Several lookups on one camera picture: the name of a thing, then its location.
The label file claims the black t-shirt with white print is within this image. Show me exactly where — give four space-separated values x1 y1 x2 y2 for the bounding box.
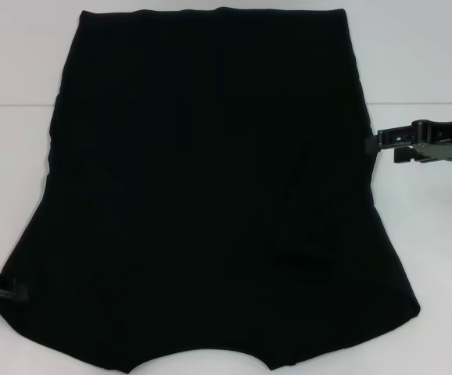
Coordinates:
0 5 422 368

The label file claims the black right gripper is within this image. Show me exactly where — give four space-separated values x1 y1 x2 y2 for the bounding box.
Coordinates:
364 116 452 165

